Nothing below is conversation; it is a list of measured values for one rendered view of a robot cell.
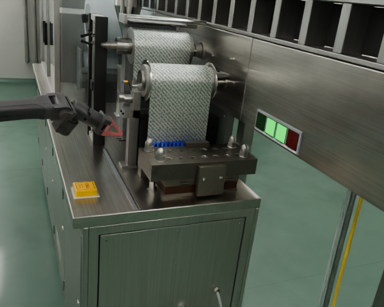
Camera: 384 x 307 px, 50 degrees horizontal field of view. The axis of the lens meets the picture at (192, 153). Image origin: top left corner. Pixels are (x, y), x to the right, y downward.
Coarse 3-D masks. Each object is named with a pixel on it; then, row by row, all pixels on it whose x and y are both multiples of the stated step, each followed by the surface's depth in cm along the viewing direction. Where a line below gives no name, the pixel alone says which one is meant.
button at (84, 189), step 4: (76, 184) 138; (80, 184) 138; (84, 184) 139; (88, 184) 139; (92, 184) 139; (76, 188) 135; (80, 188) 136; (84, 188) 136; (88, 188) 136; (92, 188) 136; (96, 188) 137; (76, 192) 134; (80, 192) 134; (84, 192) 135; (88, 192) 135; (92, 192) 136; (96, 192) 136; (76, 196) 134; (80, 196) 135; (84, 196) 135
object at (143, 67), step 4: (140, 68) 150; (144, 68) 145; (148, 72) 144; (212, 72) 154; (148, 76) 143; (212, 76) 153; (148, 80) 143; (212, 80) 153; (148, 84) 144; (212, 84) 153; (148, 88) 145; (212, 88) 154; (144, 92) 147; (144, 96) 149
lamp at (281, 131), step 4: (280, 128) 128; (284, 128) 126; (276, 132) 130; (280, 132) 128; (284, 132) 126; (276, 136) 130; (280, 136) 128; (284, 136) 126; (280, 140) 128; (284, 140) 126
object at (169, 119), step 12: (156, 108) 148; (168, 108) 149; (180, 108) 151; (192, 108) 153; (204, 108) 155; (156, 120) 149; (168, 120) 151; (180, 120) 153; (192, 120) 155; (204, 120) 157; (156, 132) 151; (168, 132) 153; (180, 132) 155; (192, 132) 157; (204, 132) 159
